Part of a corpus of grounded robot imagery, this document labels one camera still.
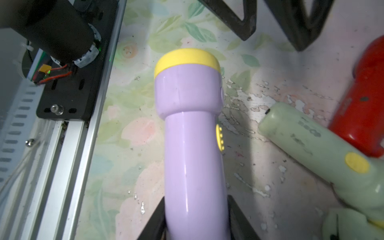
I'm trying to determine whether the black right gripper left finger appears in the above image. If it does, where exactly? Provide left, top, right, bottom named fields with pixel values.
left=137, top=197, right=167, bottom=240

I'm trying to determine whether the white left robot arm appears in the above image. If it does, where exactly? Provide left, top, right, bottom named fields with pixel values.
left=1, top=1, right=333, bottom=68

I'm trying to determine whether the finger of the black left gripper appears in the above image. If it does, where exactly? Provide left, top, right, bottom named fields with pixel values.
left=265, top=0, right=334, bottom=51
left=199, top=0, right=257, bottom=41

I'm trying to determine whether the red flashlight left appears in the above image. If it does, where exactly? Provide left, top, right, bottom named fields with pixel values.
left=328, top=36, right=384, bottom=158

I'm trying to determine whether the aluminium front rail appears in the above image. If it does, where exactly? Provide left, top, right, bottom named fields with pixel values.
left=1, top=1, right=126, bottom=240

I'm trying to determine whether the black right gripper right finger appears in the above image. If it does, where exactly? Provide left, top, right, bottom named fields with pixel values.
left=227, top=195, right=261, bottom=240

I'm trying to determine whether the purple flashlight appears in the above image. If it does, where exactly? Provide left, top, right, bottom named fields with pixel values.
left=155, top=49, right=231, bottom=240

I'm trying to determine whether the green flashlight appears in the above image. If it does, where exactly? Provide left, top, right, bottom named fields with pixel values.
left=258, top=102, right=384, bottom=228
left=322, top=208, right=384, bottom=240

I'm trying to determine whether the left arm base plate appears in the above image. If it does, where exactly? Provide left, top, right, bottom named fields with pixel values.
left=33, top=1, right=119, bottom=121

